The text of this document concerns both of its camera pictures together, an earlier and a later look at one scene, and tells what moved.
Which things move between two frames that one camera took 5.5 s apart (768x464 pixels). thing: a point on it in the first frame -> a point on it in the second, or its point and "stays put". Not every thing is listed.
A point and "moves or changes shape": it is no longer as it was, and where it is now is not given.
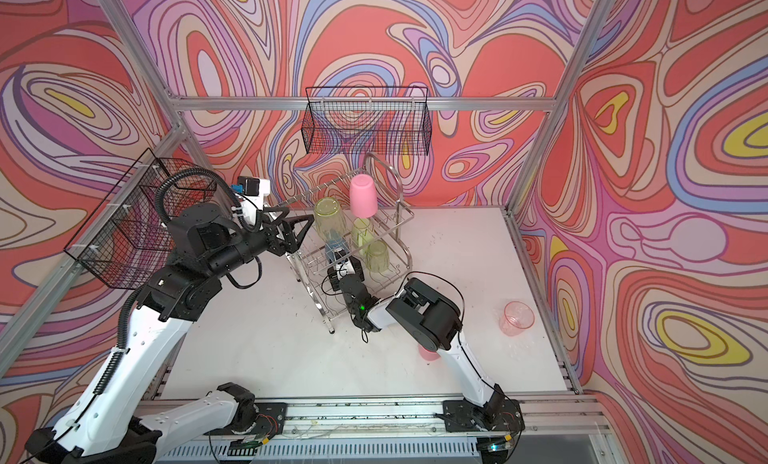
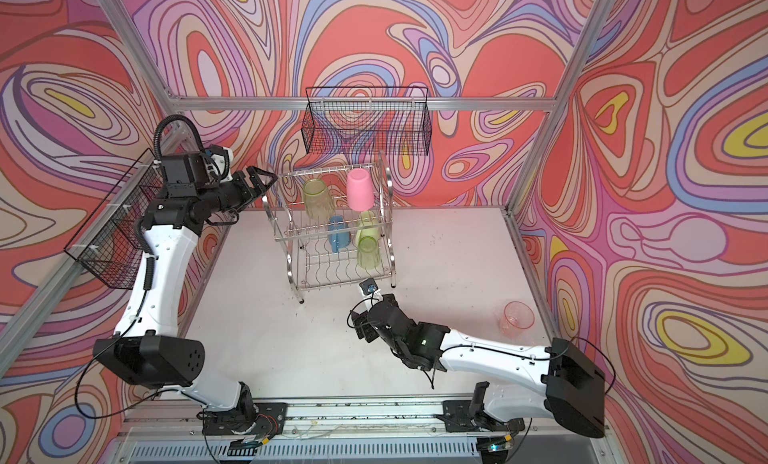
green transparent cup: (329, 219) -> (318, 203)
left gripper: (288, 244) -> (247, 195)
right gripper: (333, 278) -> (392, 299)
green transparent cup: (377, 256) moves or changes shape
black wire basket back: (366, 120) stays put
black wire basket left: (124, 240) stays put
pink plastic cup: (363, 196) moves or changes shape
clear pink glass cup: (517, 317) stays put
